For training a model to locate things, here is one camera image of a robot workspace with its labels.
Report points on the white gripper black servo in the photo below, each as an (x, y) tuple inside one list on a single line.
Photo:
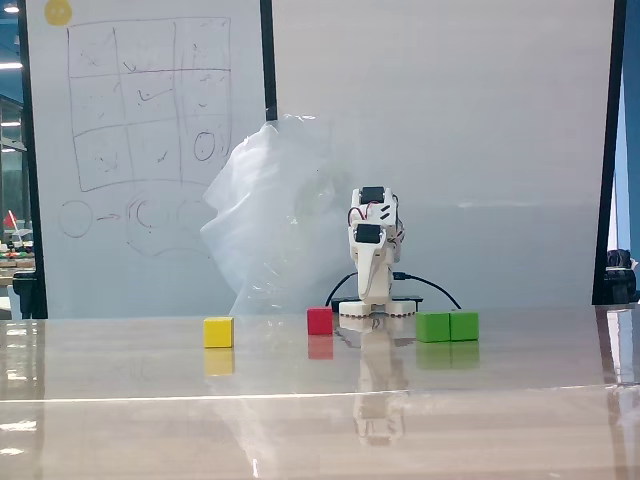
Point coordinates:
[(366, 248)]

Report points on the green cube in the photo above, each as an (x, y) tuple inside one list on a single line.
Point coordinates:
[(433, 327), (464, 326)]

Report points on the white robot arm with base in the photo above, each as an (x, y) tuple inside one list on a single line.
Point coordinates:
[(387, 210)]

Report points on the red cube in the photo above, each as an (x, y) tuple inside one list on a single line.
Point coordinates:
[(320, 321)]

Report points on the yellow cube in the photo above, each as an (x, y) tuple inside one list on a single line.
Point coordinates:
[(218, 332)]

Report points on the black flat base board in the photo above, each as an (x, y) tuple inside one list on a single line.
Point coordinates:
[(416, 298)]

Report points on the clear plastic bag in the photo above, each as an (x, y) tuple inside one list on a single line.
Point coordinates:
[(260, 200)]

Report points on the plain white panel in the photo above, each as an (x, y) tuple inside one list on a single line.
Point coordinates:
[(450, 125)]

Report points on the whiteboard with marker drawings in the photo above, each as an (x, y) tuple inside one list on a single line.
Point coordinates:
[(150, 225)]

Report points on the small red flag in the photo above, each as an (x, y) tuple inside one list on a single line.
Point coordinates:
[(10, 220)]

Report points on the yellow round magnet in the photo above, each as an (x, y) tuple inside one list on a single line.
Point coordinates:
[(58, 12)]

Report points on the black frame post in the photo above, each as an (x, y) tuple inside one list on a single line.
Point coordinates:
[(269, 60), (32, 150), (610, 150)]

